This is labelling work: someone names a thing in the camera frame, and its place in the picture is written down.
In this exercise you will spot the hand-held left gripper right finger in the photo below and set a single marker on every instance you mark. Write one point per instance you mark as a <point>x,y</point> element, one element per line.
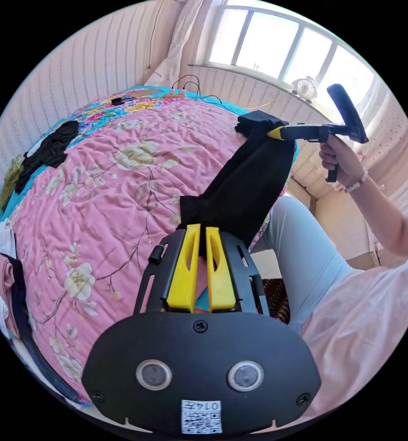
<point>221,282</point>

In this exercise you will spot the person's body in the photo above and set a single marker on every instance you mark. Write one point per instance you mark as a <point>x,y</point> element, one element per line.
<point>355,310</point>

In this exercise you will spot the black short sleeve shirt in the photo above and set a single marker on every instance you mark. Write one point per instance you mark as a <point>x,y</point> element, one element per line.
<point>248,186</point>

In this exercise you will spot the white curtain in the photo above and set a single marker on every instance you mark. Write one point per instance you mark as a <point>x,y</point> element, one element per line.
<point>181,41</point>

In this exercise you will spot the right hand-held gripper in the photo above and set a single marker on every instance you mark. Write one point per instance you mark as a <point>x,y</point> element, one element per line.
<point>311,132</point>

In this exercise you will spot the person's right forearm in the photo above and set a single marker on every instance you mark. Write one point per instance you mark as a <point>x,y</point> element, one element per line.
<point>386,217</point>

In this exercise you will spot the white power strip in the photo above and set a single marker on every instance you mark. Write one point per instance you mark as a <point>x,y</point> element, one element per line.
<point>175,93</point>

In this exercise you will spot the person's right hand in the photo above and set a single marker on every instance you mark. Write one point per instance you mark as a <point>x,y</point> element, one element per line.
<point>343,162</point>

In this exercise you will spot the window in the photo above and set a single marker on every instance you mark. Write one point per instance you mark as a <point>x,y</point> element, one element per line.
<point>276,41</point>

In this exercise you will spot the small white fan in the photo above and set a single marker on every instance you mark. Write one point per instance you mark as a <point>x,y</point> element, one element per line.
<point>305,89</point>

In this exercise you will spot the small black device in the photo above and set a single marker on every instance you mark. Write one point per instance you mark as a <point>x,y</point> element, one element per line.
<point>122,100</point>

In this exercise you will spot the pile of clothes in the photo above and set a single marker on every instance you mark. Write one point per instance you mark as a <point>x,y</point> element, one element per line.
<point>7,286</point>
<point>50,150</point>

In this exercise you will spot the brown cardboard sheet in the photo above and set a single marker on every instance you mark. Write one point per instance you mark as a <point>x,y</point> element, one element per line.
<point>145,93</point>

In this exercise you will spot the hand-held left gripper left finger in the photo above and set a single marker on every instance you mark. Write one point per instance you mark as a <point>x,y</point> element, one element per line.
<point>183,275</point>

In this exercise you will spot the bed with pink floral quilt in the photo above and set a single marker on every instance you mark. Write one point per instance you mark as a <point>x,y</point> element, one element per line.
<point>121,220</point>

